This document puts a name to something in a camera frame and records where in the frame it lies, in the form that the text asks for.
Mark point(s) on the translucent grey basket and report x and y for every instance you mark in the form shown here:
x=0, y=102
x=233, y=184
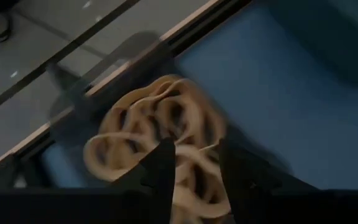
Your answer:
x=135, y=46

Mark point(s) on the teal plastic basket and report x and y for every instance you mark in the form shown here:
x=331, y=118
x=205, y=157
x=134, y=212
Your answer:
x=337, y=37

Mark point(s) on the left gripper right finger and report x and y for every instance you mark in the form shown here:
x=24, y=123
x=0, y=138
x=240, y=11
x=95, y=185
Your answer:
x=247, y=180

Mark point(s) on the black table frame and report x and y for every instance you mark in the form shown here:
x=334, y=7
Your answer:
x=210, y=23

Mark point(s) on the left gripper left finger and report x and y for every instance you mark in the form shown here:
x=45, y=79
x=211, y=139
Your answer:
x=157, y=174

